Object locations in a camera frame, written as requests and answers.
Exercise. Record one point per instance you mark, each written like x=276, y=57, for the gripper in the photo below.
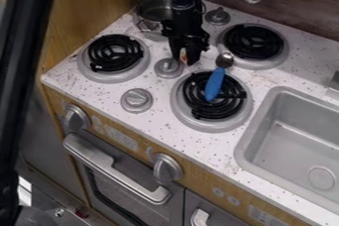
x=185, y=31

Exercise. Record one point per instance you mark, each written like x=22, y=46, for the silver pot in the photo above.
x=153, y=10

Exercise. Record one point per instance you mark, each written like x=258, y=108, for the toy stove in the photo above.
x=212, y=104

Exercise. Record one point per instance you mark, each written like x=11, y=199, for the toy sink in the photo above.
x=295, y=144

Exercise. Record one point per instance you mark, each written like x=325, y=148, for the black post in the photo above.
x=17, y=71

